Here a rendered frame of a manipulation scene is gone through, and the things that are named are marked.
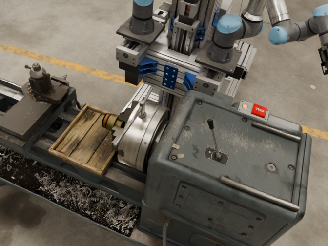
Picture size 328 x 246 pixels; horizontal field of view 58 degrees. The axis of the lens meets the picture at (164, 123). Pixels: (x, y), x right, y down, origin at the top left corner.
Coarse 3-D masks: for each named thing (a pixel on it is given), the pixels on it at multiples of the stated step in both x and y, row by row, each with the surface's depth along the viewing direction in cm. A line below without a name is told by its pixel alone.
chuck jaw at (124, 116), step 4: (132, 104) 135; (136, 104) 135; (128, 108) 137; (132, 108) 136; (124, 112) 137; (128, 112) 136; (120, 116) 137; (124, 116) 137; (128, 116) 137; (124, 120) 137
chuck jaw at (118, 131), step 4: (112, 128) 135; (116, 128) 135; (120, 128) 136; (112, 132) 136; (116, 132) 134; (120, 132) 134; (112, 136) 133; (116, 136) 132; (112, 140) 134; (116, 140) 130; (112, 144) 129; (112, 148) 130; (116, 148) 130; (120, 152) 128
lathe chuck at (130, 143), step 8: (152, 104) 131; (136, 112) 126; (152, 112) 127; (128, 120) 124; (136, 120) 124; (144, 120) 124; (136, 128) 123; (144, 128) 123; (128, 136) 123; (136, 136) 122; (120, 144) 125; (128, 144) 124; (136, 144) 123; (128, 152) 125; (136, 152) 124; (120, 160) 131; (128, 160) 128; (136, 168) 133
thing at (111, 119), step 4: (104, 116) 138; (108, 116) 138; (112, 116) 138; (116, 116) 138; (104, 120) 138; (108, 120) 137; (112, 120) 137; (116, 120) 137; (120, 120) 138; (104, 124) 138; (108, 124) 137; (112, 124) 136; (116, 124) 137; (120, 124) 137; (124, 124) 142; (108, 128) 138
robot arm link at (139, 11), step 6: (138, 0) 160; (144, 0) 159; (150, 0) 161; (132, 6) 167; (138, 6) 162; (144, 6) 162; (150, 6) 164; (132, 12) 169; (138, 12) 165; (144, 12) 164; (150, 12) 167; (144, 18) 167
